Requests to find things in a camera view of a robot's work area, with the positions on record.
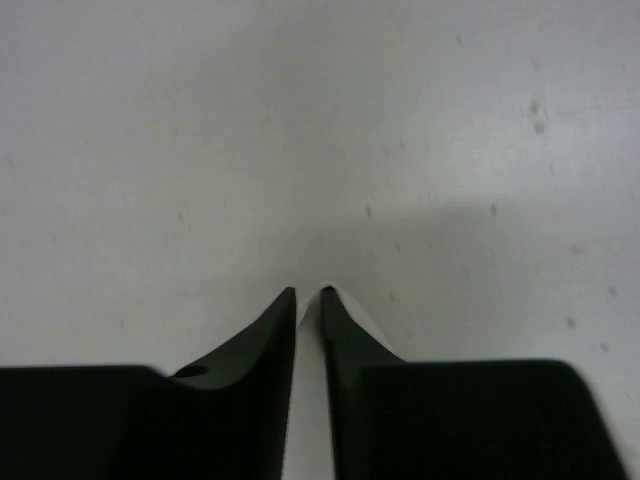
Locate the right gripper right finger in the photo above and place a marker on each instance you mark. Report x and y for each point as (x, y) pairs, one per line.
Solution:
(503, 419)

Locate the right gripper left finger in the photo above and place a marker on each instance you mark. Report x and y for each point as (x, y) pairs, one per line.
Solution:
(223, 416)

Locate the white tank top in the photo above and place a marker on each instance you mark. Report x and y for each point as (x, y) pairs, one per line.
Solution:
(309, 450)

